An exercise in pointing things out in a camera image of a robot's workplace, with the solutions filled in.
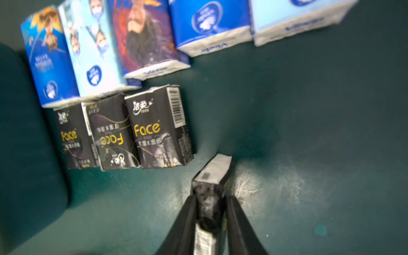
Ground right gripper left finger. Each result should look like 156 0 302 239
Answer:
156 195 197 255

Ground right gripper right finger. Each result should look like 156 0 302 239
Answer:
226 195 268 255

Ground black face tissue pack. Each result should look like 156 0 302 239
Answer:
81 93 141 172
124 85 193 169
54 103 99 170
191 154 234 255

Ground black Face tissue pack back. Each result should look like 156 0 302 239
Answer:
124 85 193 169

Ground teal plastic storage box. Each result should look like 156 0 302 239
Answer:
1 45 68 255

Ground white blue tissue pack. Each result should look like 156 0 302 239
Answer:
249 0 358 47

